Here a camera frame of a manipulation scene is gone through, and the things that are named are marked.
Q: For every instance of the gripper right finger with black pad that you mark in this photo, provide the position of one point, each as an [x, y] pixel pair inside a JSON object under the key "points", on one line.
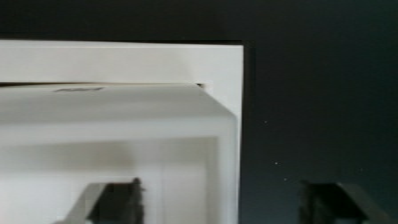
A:
{"points": [[338, 204]]}

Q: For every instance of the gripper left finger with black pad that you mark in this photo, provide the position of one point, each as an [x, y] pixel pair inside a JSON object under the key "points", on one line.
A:
{"points": [[109, 204]]}

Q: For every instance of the white drawer cabinet box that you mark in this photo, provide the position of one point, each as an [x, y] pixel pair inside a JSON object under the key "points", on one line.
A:
{"points": [[120, 110]]}

